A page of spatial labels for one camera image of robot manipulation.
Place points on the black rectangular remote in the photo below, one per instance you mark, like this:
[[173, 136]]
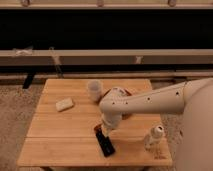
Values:
[[105, 144]]

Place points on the wooden table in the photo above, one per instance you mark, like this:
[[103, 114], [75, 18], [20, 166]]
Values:
[[67, 138]]

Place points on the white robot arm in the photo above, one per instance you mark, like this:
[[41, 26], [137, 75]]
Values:
[[192, 99]]

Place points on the dark red brown object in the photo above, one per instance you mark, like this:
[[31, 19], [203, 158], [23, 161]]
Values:
[[98, 128]]

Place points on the orange bowl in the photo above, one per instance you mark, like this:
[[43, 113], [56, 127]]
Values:
[[112, 94]]

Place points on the translucent plastic cup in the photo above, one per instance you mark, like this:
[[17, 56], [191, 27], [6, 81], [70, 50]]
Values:
[[94, 88]]

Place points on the white plastic bottle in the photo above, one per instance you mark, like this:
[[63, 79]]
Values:
[[154, 136]]

